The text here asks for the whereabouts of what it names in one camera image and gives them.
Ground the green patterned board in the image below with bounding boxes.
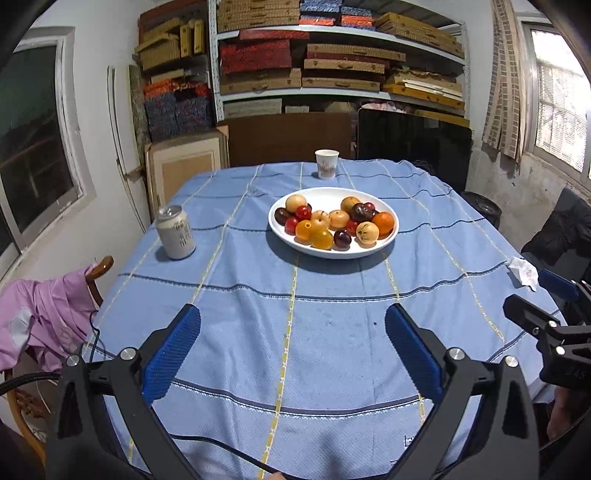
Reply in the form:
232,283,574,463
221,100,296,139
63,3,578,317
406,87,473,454
128,65,151,160

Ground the white drink can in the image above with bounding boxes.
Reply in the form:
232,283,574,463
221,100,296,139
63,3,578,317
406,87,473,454
156,204,197,260

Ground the bright window with grille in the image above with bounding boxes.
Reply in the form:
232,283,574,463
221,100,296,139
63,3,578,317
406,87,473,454
522,21,591,185

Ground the white plate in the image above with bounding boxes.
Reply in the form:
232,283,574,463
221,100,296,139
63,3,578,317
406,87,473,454
268,187,399,260

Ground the stack of yellow wooden boxes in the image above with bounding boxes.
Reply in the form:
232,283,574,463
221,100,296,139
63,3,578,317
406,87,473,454
383,69,466,116

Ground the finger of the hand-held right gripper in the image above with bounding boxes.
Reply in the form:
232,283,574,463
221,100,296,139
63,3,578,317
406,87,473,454
538,269,591,319
503,295,591,352

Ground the pile of yellow woven boxes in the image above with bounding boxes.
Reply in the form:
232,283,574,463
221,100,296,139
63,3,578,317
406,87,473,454
135,16,206,72

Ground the crumpled white tissue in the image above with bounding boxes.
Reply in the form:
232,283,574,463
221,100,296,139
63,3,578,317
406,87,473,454
505,257,540,292

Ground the white paper cup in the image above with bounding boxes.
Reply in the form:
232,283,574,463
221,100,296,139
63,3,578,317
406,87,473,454
315,149,340,180

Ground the black braided hose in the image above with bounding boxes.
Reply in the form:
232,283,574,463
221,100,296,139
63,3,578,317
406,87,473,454
0,371,63,396

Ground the large blue patterned box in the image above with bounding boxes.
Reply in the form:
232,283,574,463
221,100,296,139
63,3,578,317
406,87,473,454
144,90,214,141

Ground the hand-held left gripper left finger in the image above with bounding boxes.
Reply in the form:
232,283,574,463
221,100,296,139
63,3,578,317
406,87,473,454
45,304,202,480

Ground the speckled cream pepino melon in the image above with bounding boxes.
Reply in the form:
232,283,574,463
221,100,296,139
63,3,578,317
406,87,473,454
355,222,380,249

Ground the pink garment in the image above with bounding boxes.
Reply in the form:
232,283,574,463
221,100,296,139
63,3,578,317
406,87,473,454
0,263,100,372

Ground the grey woven box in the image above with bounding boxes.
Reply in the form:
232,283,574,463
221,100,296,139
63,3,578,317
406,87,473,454
224,99,282,118

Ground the white leaning board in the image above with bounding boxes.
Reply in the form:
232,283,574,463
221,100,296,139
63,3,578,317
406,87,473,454
107,66,153,220

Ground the black round stool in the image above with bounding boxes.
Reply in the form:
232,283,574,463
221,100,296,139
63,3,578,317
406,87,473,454
459,191,502,229

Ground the brick patterned curtain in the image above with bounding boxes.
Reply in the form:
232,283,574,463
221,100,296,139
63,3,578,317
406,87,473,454
481,0,527,162

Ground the stack of tan woven boxes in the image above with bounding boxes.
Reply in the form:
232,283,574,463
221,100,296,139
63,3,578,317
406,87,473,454
216,0,466,109

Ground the brown cardboard board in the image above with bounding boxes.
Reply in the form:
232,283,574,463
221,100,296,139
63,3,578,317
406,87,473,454
224,112,358,168

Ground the thin black cable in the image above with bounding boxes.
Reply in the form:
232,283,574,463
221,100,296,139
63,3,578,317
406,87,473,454
84,309,105,361
170,433,283,477

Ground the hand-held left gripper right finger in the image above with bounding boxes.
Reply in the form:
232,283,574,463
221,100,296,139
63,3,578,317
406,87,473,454
385,304,540,480

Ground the large red patterned box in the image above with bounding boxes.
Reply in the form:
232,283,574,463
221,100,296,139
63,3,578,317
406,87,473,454
219,39,293,75

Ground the white metal shelf rack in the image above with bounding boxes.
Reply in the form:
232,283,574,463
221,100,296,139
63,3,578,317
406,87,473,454
208,0,472,121

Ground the large black screen panel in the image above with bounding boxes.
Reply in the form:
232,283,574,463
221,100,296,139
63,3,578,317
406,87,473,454
357,108,472,192

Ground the dark glass window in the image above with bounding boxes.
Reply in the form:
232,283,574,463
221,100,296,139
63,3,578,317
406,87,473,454
0,28,95,273

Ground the pink cloth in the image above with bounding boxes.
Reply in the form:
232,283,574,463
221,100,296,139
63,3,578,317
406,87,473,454
367,100,416,114

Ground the dark grey chair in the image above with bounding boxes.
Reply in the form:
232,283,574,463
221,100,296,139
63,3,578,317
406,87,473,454
519,187,591,296

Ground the beige framed panel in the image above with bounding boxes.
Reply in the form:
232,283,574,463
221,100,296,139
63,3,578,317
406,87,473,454
144,127,230,215

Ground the wooden chair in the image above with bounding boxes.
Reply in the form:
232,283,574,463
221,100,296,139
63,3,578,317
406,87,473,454
0,255,115,467

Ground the black jacket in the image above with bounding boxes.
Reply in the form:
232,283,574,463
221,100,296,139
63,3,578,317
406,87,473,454
521,217,591,282

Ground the blue checked tablecloth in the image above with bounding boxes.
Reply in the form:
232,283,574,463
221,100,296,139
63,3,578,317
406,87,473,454
83,159,568,480

